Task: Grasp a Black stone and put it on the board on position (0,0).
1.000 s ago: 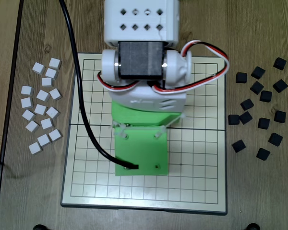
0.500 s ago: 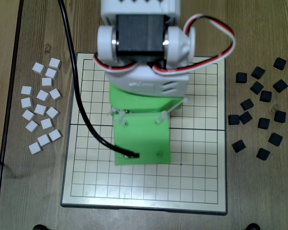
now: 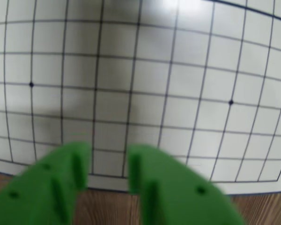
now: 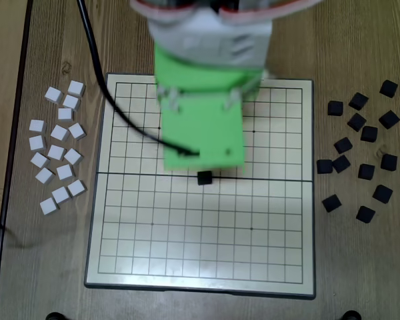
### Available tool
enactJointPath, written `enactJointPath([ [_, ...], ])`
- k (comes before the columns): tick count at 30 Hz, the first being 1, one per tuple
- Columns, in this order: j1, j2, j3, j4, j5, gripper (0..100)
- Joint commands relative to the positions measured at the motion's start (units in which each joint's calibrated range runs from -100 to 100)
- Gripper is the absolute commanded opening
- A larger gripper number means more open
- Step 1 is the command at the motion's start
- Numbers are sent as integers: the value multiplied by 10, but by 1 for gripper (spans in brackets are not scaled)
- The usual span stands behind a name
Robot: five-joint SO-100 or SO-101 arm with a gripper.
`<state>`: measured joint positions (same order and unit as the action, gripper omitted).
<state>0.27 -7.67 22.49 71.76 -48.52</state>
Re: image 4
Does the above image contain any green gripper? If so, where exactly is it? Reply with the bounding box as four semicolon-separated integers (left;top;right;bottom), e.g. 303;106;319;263
154;42;265;101

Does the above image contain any white grid go board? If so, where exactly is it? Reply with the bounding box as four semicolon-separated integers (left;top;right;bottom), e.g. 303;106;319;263
83;72;317;300

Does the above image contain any dark metal table edge rail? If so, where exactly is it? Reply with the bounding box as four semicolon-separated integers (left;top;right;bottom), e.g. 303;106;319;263
0;0;34;320

